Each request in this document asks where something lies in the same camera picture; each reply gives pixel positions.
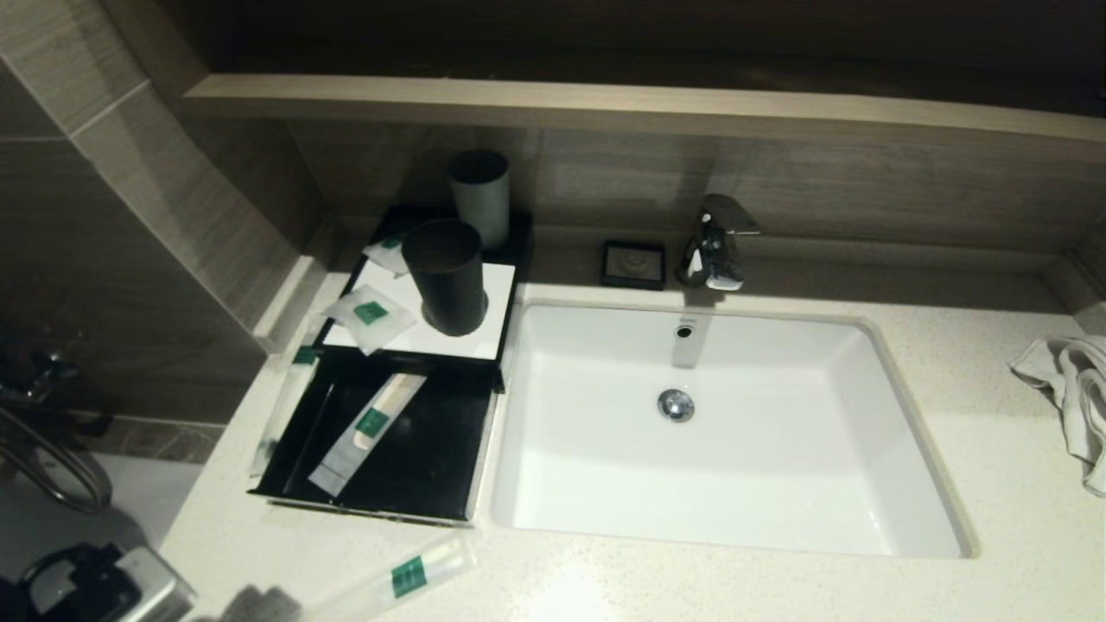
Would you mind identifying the comb packet with green label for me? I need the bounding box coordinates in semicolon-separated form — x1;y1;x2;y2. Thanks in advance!
308;373;429;498

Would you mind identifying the large square green-label sachet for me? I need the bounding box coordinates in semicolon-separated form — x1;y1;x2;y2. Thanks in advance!
324;283;419;356

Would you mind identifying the wooden wall shelf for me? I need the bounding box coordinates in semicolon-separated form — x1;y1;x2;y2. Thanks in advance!
188;76;1106;148

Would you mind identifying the chrome faucet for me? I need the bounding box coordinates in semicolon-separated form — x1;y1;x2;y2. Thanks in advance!
676;195;761;292

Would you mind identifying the black square soap dish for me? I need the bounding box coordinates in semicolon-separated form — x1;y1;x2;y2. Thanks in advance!
601;241;667;291

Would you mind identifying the long clear toothbrush packet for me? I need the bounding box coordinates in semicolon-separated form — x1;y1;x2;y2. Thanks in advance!
249;344;325;480

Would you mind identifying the white sink basin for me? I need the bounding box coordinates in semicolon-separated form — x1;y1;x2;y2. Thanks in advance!
491;298;979;558

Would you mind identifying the dark flexible hose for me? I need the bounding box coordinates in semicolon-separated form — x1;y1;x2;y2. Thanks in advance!
0;404;115;515

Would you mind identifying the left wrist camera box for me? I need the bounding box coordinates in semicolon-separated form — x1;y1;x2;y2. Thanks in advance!
108;546;198;619

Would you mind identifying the grey cup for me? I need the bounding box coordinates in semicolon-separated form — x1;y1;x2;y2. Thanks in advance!
447;151;511;251

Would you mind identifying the small green-label sachet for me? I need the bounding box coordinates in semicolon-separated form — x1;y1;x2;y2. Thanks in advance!
364;235;411;279

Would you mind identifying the white towel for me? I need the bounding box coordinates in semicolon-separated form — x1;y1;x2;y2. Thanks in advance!
1007;335;1106;498

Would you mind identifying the green-band toothbrush packet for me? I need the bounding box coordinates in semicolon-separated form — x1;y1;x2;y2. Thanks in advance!
302;529;480;622

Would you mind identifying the white ribbed tray insert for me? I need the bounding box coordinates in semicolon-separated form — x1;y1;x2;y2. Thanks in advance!
324;257;517;361

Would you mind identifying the black amenity tray box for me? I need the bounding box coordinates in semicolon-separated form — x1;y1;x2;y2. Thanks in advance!
249;350;504;528

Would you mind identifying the black cup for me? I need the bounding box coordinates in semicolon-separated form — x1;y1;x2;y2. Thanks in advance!
403;219;490;338

